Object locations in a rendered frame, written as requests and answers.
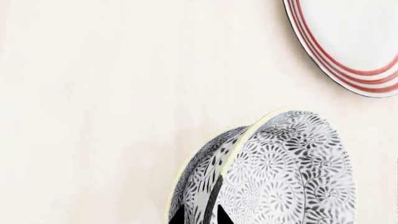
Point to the black white floral patterned bowl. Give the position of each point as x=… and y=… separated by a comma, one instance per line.
x=280, y=177
x=199, y=172

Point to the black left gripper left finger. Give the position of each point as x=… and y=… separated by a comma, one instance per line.
x=178, y=217

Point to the white plate with red rings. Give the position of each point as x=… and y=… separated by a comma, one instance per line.
x=351, y=39

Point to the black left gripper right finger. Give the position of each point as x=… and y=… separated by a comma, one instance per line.
x=222, y=217

